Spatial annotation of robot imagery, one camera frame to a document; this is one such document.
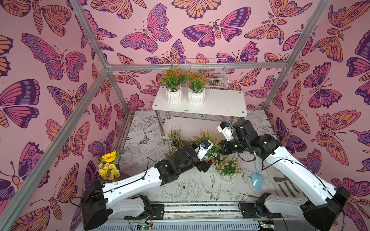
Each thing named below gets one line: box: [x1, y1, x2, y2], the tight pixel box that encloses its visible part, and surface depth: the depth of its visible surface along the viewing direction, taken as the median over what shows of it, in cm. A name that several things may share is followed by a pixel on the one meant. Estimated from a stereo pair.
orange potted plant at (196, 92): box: [187, 67, 208, 107], surface depth 73 cm
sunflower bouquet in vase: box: [96, 148, 127, 184], surface depth 66 cm
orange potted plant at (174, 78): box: [158, 65, 190, 105], surface depth 74 cm
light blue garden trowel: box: [251, 157, 265, 191], surface depth 85 cm
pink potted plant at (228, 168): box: [212, 153, 245, 182], surface depth 77 cm
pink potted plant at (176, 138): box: [167, 124, 186, 151], surface depth 87 cm
